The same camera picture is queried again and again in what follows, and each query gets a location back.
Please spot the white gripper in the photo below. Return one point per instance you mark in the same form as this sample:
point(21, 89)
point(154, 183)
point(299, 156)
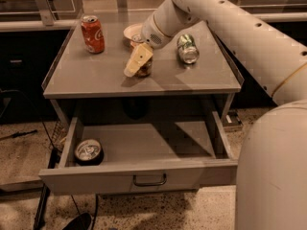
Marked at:
point(152, 33)

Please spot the orange patterned can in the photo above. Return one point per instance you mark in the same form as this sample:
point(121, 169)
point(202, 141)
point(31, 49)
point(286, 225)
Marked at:
point(141, 58)

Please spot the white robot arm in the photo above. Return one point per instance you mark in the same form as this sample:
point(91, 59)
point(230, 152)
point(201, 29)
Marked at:
point(271, 187)

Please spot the green soda can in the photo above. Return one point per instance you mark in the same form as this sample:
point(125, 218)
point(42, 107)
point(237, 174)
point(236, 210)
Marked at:
point(187, 49)

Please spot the red cola can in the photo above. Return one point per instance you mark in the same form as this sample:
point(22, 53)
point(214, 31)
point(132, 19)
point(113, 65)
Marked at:
point(93, 34)

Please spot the grey open top drawer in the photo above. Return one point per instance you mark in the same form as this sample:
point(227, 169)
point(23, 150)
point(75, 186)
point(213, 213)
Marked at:
point(192, 154)

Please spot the white bowl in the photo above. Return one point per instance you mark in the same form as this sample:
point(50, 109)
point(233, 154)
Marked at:
point(133, 32)

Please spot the grey cabinet table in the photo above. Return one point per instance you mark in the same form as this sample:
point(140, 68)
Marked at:
point(81, 75)

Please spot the grey metal railing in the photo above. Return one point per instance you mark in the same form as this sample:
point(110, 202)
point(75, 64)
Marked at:
point(44, 7)

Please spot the black floor object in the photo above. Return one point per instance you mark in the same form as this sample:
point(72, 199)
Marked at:
point(81, 222)

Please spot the black drawer handle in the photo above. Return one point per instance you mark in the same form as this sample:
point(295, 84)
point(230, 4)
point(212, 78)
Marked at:
point(149, 180)

